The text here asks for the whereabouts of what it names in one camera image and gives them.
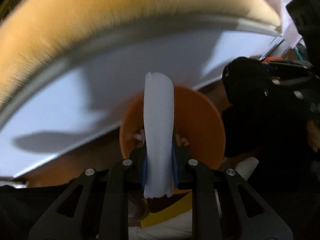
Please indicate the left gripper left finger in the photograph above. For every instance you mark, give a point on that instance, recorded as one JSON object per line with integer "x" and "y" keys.
{"x": 96, "y": 204}

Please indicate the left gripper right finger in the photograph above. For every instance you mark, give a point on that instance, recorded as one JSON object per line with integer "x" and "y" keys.
{"x": 224, "y": 206}

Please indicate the white paper roll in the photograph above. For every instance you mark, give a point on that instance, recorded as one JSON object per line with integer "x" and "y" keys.
{"x": 158, "y": 114}

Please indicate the orange trash bin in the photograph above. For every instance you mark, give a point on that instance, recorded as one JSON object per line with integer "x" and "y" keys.
{"x": 198, "y": 128}

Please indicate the white plastic bottle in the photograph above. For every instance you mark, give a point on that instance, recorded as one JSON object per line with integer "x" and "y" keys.
{"x": 246, "y": 167}

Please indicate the yellow white object on floor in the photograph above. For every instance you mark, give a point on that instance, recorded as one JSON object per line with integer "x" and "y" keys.
{"x": 185, "y": 215}

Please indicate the yellow floral fleece blanket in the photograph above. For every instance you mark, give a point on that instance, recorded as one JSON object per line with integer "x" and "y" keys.
{"x": 38, "y": 30}

